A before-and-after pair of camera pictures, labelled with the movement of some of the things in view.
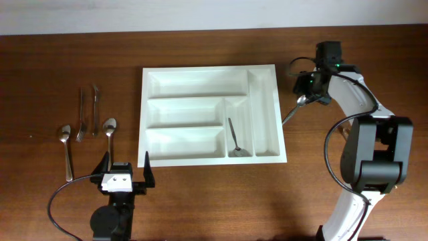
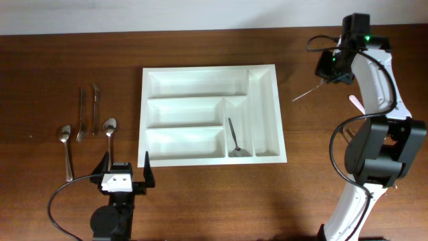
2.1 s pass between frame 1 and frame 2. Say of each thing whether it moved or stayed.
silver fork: stayed
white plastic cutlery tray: stayed
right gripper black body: moved
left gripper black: stayed
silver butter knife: stayed
